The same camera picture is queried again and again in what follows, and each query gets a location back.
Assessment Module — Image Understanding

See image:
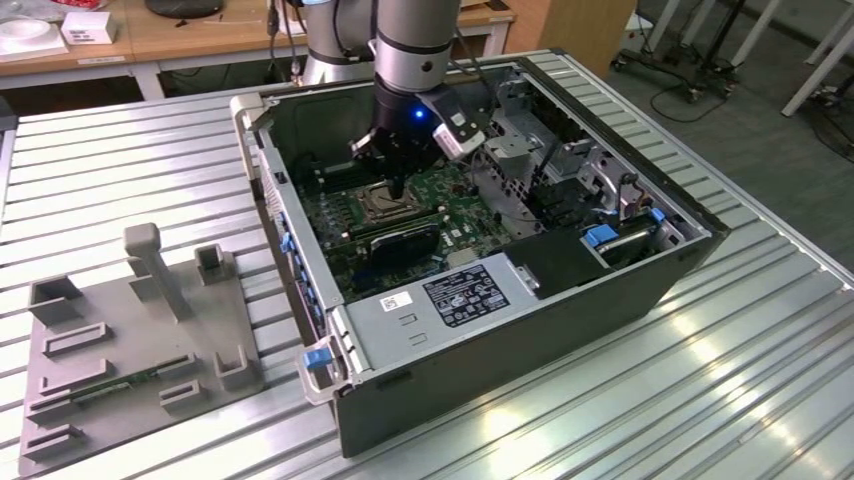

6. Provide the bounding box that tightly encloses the blue drive carrier handle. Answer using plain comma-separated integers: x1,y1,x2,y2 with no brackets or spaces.
577,224,619,251

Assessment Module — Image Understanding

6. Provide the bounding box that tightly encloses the grey parts rack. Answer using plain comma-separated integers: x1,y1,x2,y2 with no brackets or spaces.
17,222,268,476

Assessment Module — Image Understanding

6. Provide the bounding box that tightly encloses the wooden desk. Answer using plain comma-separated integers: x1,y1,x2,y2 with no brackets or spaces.
0,0,519,101

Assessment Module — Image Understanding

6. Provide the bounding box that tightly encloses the silver CPU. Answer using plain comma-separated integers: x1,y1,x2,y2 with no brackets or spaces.
369,188,409,214

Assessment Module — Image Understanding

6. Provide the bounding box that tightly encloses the silver metal bracket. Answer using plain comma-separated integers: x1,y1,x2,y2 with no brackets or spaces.
572,144,652,221

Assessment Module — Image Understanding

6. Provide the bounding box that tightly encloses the white cardboard box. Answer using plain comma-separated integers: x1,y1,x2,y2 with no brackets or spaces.
58,12,120,46

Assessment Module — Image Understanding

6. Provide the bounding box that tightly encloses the black wheeled stand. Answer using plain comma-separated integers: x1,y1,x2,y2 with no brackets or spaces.
609,0,746,104

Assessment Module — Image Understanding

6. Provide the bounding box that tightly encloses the black graphics card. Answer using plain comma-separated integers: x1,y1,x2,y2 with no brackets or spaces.
345,219,443,271

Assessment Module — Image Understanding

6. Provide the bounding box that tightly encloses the white bowl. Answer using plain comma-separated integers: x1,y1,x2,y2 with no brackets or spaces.
0,17,68,55

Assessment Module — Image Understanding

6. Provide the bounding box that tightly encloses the wooden cabinet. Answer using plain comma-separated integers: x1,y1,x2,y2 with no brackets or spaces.
505,0,635,79

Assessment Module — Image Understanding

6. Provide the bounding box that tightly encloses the white table leg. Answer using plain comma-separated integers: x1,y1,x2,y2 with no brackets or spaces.
779,42,854,119

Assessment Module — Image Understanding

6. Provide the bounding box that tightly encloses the black hanging cable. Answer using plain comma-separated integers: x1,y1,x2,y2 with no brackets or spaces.
264,0,301,84

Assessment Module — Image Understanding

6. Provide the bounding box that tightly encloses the grey power supply unit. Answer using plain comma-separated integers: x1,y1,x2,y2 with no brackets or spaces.
329,249,541,381

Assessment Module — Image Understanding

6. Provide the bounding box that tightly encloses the dark grey PC case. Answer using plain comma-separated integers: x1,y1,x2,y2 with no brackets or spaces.
228,48,730,459

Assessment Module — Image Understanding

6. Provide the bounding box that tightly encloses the metal drive cage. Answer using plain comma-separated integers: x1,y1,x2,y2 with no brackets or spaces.
479,107,555,236

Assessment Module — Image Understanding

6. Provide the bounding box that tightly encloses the black round base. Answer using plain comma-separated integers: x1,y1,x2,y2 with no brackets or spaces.
144,0,225,17

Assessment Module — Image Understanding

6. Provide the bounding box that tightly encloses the green motherboard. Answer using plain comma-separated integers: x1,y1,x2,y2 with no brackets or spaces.
296,149,528,296

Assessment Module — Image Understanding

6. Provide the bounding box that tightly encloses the blue case release latch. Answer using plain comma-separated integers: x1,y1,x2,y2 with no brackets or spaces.
300,347,332,374

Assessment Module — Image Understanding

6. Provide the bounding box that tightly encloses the green RAM stick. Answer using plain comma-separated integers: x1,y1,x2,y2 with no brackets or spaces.
69,367,165,404

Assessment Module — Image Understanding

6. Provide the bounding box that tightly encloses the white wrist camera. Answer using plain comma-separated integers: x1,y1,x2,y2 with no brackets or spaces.
413,88,487,161

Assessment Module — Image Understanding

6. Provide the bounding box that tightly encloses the black plastic shroud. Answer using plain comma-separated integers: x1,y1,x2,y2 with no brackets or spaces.
503,232,615,301

